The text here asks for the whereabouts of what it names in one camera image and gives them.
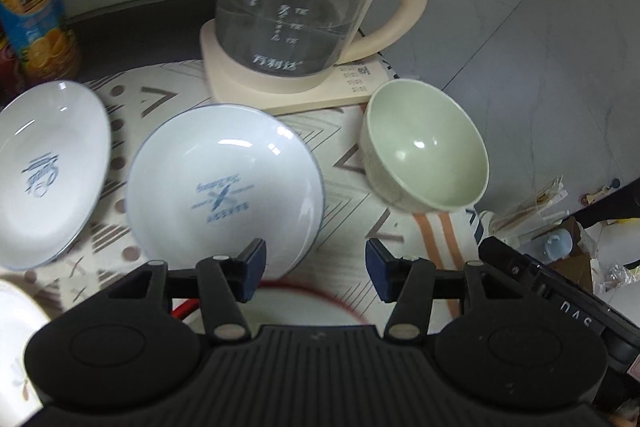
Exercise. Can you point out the pale blue plastic bottle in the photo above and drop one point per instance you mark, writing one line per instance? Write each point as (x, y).
(552, 244)

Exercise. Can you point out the beige kettle base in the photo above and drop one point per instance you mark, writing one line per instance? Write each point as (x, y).
(320, 94)

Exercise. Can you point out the patterned white tablecloth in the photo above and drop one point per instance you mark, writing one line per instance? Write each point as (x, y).
(345, 202)

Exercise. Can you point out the white plate blue script print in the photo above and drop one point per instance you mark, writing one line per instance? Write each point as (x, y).
(50, 147)

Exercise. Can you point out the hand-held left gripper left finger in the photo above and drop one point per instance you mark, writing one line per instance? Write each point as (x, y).
(254, 268)

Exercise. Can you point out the cardboard box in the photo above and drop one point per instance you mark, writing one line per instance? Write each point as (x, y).
(580, 257)

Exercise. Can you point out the white plate blue cross print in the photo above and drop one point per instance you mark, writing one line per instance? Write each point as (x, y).
(215, 157)

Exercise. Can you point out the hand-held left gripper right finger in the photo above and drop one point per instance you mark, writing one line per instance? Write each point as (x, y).
(378, 269)

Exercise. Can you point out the crumpled clear plastic bag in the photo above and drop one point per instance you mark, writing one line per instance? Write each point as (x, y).
(617, 274)

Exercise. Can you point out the pale green bowl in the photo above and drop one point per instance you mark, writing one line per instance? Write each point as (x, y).
(425, 147)

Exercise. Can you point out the red rimmed plate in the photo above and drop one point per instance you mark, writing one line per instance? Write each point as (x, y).
(300, 307)

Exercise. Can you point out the white floral plate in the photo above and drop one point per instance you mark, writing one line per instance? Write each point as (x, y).
(15, 332)

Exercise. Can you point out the red soda can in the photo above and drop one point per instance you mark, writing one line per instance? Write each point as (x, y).
(9, 72)

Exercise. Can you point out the clear plastic wrapper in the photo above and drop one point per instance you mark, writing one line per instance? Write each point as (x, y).
(525, 207)

